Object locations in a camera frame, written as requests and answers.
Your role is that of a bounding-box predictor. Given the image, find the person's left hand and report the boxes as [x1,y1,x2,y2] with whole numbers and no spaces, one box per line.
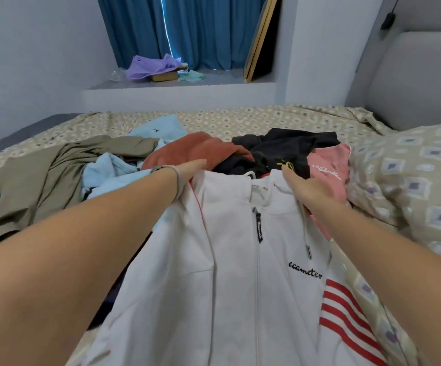
[175,158,208,199]

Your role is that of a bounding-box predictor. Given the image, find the person's right hand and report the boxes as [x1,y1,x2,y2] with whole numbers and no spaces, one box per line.
[281,167,343,218]

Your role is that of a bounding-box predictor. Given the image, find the rust brown garment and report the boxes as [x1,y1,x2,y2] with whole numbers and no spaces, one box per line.
[141,132,255,174]

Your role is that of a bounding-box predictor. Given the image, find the pink shirt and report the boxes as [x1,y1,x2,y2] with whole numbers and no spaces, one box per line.
[306,142,353,241]

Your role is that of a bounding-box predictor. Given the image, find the black garment yellow print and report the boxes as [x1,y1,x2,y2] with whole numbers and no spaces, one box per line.
[213,128,342,180]

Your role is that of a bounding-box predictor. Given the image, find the bed with patterned beige sheet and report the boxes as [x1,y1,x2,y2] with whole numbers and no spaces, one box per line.
[0,0,441,366]

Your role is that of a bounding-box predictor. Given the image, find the light blue fleece garment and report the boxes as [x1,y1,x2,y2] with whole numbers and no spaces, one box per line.
[81,114,189,201]

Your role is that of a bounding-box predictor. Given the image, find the white red-striped zip jacket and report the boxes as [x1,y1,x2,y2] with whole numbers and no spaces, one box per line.
[66,167,389,366]

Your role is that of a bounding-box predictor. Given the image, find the navy velvet garment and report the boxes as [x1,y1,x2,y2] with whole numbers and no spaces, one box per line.
[87,232,153,331]

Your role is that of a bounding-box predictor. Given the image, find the olive green trousers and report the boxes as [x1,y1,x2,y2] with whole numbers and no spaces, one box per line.
[0,135,159,255]

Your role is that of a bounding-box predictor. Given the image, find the person's left forearm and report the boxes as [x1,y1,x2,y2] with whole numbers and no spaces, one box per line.
[0,170,182,366]

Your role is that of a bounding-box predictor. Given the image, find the person's right forearm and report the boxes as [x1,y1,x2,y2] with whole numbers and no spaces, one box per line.
[320,202,441,366]

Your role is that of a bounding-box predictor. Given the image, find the grey band wristwatch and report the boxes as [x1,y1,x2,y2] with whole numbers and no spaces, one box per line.
[150,164,183,204]

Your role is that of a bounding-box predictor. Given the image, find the teal small item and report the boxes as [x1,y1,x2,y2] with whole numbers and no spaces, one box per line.
[177,68,206,83]

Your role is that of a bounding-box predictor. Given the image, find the small wooden box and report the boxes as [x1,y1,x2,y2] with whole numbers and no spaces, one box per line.
[150,70,180,83]

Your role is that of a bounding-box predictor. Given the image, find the patterned beige pillow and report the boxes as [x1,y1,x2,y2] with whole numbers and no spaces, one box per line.
[346,120,441,267]

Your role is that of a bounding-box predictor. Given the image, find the purple cloth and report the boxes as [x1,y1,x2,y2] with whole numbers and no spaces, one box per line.
[125,54,185,82]

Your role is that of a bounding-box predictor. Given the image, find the blue curtain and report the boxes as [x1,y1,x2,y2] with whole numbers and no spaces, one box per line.
[97,0,271,71]

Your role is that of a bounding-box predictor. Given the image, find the leaning wooden picture frames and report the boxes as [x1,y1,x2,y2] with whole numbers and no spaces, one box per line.
[243,0,282,83]

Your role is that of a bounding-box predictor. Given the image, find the grey upholstered headboard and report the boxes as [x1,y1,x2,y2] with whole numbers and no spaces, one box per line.
[346,0,441,133]

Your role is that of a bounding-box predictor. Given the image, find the black cable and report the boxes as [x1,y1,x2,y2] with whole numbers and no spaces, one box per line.
[379,0,400,31]

